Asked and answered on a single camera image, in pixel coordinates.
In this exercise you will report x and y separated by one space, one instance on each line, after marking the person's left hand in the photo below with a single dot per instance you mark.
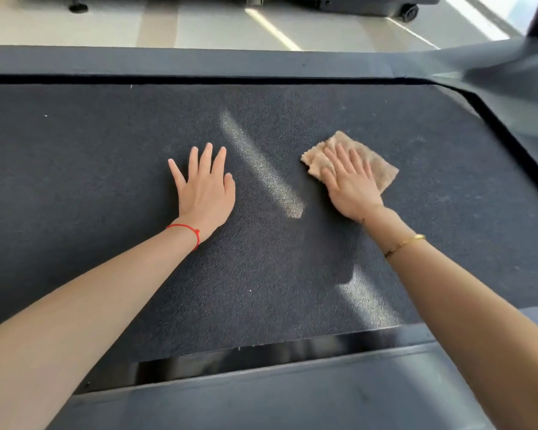
206 197

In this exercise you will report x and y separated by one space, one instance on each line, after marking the person's right hand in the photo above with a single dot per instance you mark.
354 192

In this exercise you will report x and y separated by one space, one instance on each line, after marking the beige cleaning cloth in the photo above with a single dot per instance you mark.
383 170

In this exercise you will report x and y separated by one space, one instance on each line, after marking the black treadmill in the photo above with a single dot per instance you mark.
116 174
349 2

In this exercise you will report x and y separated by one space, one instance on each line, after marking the person's left forearm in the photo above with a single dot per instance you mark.
80 326

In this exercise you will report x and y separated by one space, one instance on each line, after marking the person's right forearm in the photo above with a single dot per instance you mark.
475 317

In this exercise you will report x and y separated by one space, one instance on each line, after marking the gold bangle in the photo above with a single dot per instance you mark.
405 241

